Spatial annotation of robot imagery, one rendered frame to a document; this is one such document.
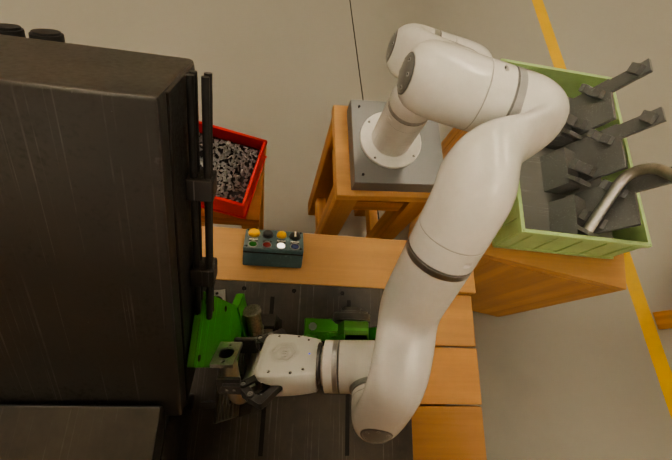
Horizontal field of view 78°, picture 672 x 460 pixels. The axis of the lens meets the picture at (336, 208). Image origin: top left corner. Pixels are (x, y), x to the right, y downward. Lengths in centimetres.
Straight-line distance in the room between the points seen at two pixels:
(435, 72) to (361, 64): 210
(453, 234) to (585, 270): 112
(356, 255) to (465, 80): 68
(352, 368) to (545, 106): 46
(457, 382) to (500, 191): 79
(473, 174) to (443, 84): 14
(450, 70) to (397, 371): 39
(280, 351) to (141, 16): 237
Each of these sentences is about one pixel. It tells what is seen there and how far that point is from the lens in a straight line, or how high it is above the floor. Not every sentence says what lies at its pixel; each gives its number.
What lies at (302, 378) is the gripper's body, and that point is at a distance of 70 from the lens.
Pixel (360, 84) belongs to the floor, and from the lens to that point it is 256.
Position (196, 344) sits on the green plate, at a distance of 70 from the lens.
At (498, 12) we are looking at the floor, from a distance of 337.
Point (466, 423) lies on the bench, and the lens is 120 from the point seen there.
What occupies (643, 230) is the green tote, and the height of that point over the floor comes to 95.
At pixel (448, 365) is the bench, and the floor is 88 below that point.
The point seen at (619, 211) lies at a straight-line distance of 145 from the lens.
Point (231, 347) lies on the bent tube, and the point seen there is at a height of 120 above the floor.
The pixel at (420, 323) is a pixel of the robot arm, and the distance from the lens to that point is 58.
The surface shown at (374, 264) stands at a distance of 113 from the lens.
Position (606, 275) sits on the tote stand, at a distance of 163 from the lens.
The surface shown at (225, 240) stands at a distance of 111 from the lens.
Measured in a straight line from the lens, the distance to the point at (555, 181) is 151.
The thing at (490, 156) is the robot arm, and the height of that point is 161.
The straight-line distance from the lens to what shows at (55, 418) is 78.
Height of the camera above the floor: 196
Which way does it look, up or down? 67 degrees down
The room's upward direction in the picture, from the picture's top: 25 degrees clockwise
